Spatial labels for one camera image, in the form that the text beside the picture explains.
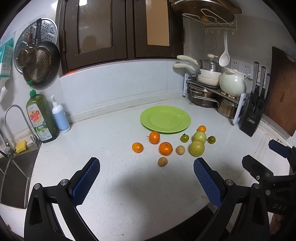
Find large green guava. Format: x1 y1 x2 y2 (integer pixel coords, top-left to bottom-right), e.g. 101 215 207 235
189 140 205 157

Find small green tomato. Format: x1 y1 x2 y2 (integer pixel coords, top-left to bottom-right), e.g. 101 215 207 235
207 136 216 144
180 133 189 143

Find small orange tangerine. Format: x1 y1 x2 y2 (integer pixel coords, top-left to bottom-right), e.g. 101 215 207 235
197 125 206 133

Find brown longan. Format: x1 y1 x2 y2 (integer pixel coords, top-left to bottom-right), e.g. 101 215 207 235
176 145 185 155
158 157 168 167

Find brown wooden cutting board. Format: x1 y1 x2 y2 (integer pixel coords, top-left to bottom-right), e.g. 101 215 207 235
264 47 295 136

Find steel sink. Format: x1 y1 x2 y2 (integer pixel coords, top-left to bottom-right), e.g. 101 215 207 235
1 146 39 209

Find orange tangerine centre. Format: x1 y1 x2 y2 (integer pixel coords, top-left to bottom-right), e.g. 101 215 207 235
159 142 173 156

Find steel pot lower right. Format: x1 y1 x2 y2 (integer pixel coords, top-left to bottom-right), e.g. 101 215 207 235
216 97 238 119

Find yellow sponge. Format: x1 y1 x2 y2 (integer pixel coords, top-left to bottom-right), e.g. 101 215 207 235
16 140 27 154

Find chrome faucet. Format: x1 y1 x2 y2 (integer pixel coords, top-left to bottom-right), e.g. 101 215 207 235
1 104 41 158

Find white ceramic pot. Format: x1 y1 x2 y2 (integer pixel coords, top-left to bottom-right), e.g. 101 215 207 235
219 68 250 97

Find orange tangerine with stem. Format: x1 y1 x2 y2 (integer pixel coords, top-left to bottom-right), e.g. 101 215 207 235
147 131 160 145

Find white pot rack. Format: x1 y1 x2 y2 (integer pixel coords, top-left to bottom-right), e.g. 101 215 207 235
183 73 249 125

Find green plate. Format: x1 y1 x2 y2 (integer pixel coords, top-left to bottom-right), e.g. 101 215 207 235
140 105 191 133

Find orange tangerine left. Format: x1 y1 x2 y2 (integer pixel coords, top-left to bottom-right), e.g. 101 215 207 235
132 142 144 153

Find steel pot lower left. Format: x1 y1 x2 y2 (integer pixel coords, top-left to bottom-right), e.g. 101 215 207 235
188 84 220 108

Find white hanging ladle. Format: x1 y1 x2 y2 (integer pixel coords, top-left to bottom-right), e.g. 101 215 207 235
218 32 230 67

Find white pump bottle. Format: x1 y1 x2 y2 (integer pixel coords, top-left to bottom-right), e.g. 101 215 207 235
51 95 71 133

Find green dish soap bottle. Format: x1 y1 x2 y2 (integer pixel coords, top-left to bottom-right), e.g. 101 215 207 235
26 80 59 143

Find steel pot with lid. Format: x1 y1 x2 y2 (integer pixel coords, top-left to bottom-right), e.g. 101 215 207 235
177 54 221 72

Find black frying pan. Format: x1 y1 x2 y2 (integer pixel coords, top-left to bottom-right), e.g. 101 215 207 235
22 19 60 88

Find small copper pot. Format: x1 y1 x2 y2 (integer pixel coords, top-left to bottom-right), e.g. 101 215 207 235
17 32 36 68

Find teal white box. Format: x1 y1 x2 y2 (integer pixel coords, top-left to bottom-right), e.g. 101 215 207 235
0 38 14 78

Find round steel steamer tray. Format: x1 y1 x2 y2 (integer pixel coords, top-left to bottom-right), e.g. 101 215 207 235
13 18 58 74

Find wall power outlets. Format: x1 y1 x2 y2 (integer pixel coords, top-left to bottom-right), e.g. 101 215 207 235
230 58 253 75

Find cream saucepan with handle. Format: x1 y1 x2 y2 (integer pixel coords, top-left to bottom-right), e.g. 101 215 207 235
173 63 222 87

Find white wire wall rack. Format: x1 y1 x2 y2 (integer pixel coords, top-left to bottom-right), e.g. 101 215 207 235
172 0 239 35

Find dark wooden window frame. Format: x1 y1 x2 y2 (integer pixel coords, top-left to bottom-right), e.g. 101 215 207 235
57 1 184 74

